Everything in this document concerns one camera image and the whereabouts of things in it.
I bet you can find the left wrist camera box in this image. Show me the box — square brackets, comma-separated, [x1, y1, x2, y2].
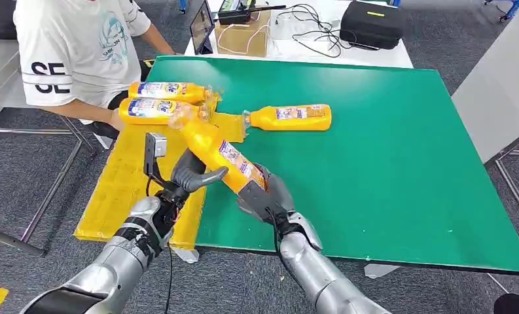
[143, 132, 168, 177]

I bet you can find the clear plastic bag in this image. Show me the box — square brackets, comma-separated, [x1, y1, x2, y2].
[268, 10, 342, 54]

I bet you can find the white table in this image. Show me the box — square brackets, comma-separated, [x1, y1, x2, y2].
[183, 0, 414, 70]

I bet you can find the black cable bundle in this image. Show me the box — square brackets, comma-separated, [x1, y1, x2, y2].
[277, 3, 355, 59]

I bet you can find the yellow plastic sheet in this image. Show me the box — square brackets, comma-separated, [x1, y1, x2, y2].
[73, 92, 247, 252]

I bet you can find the brown cardboard box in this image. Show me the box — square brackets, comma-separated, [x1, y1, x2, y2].
[214, 10, 272, 58]

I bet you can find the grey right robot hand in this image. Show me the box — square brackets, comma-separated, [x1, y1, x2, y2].
[236, 162, 296, 226]

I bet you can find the green table mat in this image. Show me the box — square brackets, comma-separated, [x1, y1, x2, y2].
[145, 55, 519, 275]

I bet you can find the black tablet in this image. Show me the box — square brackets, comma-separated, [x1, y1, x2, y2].
[189, 0, 217, 56]

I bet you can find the white cable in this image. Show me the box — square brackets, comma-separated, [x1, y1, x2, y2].
[216, 22, 270, 56]

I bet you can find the orange drink bottle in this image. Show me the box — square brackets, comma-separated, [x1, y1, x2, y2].
[168, 103, 270, 194]
[128, 80, 212, 105]
[242, 103, 333, 132]
[118, 97, 211, 126]

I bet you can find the black device with antenna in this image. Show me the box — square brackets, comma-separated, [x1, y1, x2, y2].
[217, 0, 287, 26]

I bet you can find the grey table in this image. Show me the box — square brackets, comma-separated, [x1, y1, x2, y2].
[452, 5, 519, 243]

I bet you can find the black robot foot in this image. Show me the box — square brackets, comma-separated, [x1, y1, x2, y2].
[492, 293, 519, 314]

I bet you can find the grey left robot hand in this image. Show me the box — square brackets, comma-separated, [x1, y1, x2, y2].
[170, 148, 230, 194]

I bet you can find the person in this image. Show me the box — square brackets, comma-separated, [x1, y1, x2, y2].
[12, 0, 176, 141]

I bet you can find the black carry case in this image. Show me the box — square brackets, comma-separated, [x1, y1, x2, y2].
[340, 1, 406, 51]

